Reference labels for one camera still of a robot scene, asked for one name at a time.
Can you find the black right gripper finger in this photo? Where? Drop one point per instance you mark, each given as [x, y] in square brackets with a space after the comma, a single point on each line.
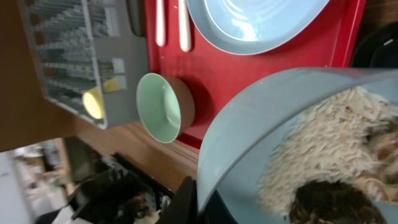
[183, 206]

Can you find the light blue bowl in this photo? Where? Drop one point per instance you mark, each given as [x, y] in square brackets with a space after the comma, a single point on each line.
[239, 142]

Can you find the yellow plastic cup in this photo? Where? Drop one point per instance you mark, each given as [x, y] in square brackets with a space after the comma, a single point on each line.
[93, 101]

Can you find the leftover rice and food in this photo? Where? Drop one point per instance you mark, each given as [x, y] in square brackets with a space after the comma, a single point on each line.
[338, 161]

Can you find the grey dishwasher rack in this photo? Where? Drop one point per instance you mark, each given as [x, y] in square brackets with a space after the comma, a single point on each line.
[80, 44]

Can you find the black waste tray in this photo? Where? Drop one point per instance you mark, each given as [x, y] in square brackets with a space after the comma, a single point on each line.
[377, 50]

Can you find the mint green bowl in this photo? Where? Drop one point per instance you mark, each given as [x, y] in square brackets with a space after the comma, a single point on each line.
[165, 106]

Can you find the red plastic tray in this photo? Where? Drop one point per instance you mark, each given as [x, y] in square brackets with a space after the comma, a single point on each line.
[214, 77]

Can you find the white plastic spoon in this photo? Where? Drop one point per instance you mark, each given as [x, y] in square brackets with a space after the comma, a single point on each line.
[184, 26]

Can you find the light blue plate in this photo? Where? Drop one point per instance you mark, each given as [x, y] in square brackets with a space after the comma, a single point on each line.
[251, 27]

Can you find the white plastic fork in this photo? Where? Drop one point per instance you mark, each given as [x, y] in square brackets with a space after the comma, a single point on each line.
[160, 34]

